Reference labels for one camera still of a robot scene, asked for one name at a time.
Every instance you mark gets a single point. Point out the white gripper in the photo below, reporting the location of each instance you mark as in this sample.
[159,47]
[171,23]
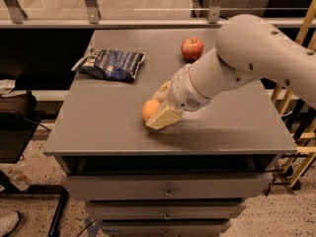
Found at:
[184,89]

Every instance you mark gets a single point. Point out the red apple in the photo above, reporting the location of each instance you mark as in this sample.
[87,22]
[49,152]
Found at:
[192,48]

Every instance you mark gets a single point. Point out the black side table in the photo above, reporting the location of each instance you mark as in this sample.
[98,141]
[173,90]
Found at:
[19,120]

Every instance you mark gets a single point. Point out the grey drawer cabinet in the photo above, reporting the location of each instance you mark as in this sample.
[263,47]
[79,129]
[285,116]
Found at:
[188,178]

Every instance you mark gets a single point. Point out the white shoe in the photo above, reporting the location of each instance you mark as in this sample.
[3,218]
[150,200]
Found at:
[9,222]

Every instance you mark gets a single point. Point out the metal railing with glass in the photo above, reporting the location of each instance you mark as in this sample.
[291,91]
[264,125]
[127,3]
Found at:
[99,14]

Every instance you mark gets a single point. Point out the blue chip bag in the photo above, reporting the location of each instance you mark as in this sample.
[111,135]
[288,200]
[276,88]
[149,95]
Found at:
[108,64]

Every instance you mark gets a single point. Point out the orange fruit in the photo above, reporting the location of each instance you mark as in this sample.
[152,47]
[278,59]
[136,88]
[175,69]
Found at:
[149,108]

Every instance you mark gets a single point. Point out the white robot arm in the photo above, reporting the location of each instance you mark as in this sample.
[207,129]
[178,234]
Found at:
[247,48]

